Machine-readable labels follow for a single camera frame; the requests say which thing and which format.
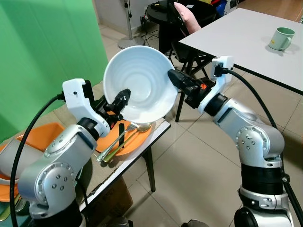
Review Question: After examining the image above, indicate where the black chair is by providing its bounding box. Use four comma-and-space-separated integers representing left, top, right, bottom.
145, 0, 219, 124

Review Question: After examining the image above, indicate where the white floor stand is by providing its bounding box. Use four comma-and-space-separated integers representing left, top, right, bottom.
117, 0, 146, 50

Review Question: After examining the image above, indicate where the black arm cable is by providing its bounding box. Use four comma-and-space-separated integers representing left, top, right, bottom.
221, 69, 303, 227
9, 93, 67, 227

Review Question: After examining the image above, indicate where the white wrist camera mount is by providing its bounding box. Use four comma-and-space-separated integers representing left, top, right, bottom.
62, 79, 111, 138
198, 56, 235, 114

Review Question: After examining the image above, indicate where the green backdrop screen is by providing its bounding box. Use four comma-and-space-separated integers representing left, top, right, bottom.
0, 0, 109, 142

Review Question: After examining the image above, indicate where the gold spoon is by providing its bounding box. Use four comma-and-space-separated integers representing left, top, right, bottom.
101, 122, 153, 163

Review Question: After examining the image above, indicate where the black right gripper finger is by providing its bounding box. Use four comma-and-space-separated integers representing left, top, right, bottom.
168, 70, 192, 90

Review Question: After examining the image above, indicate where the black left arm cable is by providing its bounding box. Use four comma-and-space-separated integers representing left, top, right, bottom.
9, 93, 67, 227

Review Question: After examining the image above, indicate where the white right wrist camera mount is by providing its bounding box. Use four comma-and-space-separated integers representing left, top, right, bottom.
198, 56, 235, 114

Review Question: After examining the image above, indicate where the large white ceramic bowl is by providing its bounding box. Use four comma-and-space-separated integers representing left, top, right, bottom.
103, 46, 179, 122

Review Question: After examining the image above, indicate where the white dining table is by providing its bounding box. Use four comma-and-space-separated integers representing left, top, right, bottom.
178, 8, 303, 124

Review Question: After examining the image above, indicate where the brown cardboard box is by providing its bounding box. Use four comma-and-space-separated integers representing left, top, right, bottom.
87, 176, 134, 225

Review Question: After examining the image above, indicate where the black cutlery piece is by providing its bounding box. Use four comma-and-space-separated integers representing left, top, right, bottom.
118, 121, 125, 143

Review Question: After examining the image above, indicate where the pink cushion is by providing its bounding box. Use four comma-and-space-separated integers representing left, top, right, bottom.
173, 1, 203, 34

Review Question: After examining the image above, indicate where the light green mug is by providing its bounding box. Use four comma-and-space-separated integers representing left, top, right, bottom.
268, 27, 296, 52

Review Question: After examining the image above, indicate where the blue storage bin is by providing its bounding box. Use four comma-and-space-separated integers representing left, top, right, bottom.
207, 0, 229, 17

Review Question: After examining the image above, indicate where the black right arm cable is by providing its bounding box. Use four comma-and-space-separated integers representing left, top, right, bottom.
221, 69, 303, 227

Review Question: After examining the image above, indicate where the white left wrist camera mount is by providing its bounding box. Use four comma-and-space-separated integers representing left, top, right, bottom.
62, 79, 111, 138

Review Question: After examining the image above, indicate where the orange plate with cutlery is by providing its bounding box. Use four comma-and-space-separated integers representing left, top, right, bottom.
94, 119, 154, 157

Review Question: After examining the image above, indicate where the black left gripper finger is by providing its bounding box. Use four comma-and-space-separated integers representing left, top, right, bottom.
113, 88, 132, 114

